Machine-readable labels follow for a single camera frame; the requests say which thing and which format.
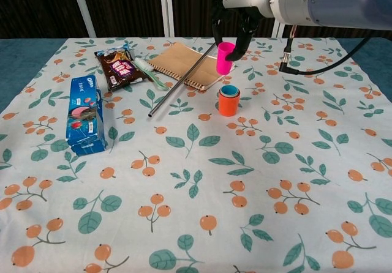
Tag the green brush white bristles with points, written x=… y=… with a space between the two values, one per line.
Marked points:
x=146 y=66

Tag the blue Oreo cookie box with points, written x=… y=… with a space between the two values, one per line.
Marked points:
x=84 y=114

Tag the white floral tablecloth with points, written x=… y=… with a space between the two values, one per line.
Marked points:
x=196 y=169

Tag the orange plastic cup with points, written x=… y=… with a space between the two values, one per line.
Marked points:
x=229 y=106

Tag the brown spiral notebook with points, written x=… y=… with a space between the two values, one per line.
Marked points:
x=183 y=60

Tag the white screen frame post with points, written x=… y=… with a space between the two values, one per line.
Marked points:
x=82 y=6
x=167 y=6
x=277 y=31

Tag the metal drinking straw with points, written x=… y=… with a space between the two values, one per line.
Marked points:
x=183 y=78

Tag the light blue plastic cup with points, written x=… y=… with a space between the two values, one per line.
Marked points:
x=229 y=91

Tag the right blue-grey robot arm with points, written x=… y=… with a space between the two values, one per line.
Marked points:
x=337 y=0

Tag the pink plastic cup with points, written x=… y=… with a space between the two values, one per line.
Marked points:
x=223 y=62

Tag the brown chocolate snack packet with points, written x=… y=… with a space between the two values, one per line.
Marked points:
x=122 y=69

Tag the teal table cover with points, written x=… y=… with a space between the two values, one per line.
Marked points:
x=18 y=65

